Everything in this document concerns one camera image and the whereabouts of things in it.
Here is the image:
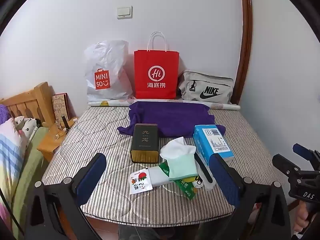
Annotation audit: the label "green blanket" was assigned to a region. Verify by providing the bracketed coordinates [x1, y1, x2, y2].
[11, 127, 50, 228]

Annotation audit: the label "white spotted plush toy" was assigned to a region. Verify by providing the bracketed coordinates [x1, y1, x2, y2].
[14, 116, 42, 140]

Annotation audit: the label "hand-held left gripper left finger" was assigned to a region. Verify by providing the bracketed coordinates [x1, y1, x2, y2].
[24, 152, 108, 240]

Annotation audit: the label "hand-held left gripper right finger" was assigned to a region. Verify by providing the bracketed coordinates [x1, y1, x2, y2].
[200, 154, 292, 240]

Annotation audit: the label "person's right hand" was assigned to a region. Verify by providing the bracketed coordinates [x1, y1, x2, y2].
[293, 201, 316, 233]

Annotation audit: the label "striped mattress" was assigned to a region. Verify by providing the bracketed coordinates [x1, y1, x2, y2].
[41, 105, 282, 224]

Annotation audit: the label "patterned book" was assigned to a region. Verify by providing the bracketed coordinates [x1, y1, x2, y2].
[52, 93, 72, 123]

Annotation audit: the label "dark green tea tin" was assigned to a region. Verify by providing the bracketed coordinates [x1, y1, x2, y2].
[129, 124, 160, 164]

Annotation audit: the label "black cable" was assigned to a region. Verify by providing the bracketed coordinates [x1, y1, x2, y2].
[0, 187, 19, 233]

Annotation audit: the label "wooden nightstand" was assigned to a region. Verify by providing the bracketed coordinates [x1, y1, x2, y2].
[37, 116, 79, 163]

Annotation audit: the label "brown wooden door frame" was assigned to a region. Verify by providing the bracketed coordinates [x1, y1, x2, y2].
[231, 0, 253, 105]

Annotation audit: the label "rolled printed paper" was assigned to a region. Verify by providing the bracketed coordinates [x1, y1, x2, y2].
[87, 99, 241, 111]

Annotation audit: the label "red paper bag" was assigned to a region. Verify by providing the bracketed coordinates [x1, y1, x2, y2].
[134, 31, 180, 100]

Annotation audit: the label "green packet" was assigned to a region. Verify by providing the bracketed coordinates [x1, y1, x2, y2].
[159, 162, 199, 200]

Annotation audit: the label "white tube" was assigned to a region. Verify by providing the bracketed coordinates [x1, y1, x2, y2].
[66, 117, 78, 130]

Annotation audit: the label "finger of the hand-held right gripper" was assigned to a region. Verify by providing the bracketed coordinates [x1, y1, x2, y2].
[272, 154, 302, 178]
[293, 143, 320, 167]

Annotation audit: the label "purple fuzzy cushion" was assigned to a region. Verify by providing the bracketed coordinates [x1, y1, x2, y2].
[0, 104, 10, 125]

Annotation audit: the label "white tissue pack orange print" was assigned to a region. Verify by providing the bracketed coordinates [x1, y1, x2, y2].
[129, 169, 173, 195]

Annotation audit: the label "white plastic shopping bag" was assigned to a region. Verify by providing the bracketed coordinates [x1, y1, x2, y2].
[84, 39, 134, 103]

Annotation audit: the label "blue tissue box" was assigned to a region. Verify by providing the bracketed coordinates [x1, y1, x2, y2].
[193, 124, 235, 167]

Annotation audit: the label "purple cloth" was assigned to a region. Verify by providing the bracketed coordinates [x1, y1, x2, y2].
[117, 100, 227, 138]

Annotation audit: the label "grey waist bag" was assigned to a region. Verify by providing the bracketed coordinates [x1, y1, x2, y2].
[178, 70, 234, 104]

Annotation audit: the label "wooden headboard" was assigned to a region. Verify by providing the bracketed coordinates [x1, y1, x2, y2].
[0, 81, 57, 128]

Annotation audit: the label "white light switch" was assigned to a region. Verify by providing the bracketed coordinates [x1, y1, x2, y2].
[117, 6, 133, 20]

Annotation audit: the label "plush toys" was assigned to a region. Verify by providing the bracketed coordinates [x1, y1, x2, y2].
[0, 119, 28, 205]

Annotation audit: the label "yellow pouch black strap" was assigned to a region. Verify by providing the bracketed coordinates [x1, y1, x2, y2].
[192, 152, 214, 188]

